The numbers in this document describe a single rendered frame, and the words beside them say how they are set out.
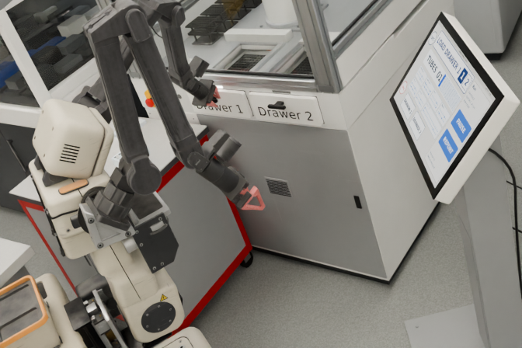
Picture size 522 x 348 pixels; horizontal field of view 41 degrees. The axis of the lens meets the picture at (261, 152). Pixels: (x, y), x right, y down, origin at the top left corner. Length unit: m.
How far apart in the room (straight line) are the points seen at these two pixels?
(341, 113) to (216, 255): 0.94
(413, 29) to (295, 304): 1.21
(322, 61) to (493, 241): 0.76
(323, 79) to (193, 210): 0.84
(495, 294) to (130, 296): 1.11
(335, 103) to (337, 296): 0.93
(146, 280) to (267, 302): 1.11
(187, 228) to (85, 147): 1.12
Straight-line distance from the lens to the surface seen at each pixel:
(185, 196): 2.75
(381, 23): 2.55
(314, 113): 2.39
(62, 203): 1.77
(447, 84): 1.89
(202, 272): 2.92
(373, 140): 2.55
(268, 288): 3.07
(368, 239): 2.72
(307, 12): 2.20
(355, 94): 2.41
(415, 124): 1.96
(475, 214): 2.06
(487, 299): 2.30
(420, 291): 2.87
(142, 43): 1.56
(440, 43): 2.01
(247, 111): 2.58
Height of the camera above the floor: 2.07
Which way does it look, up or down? 32 degrees down
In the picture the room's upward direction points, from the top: 20 degrees counter-clockwise
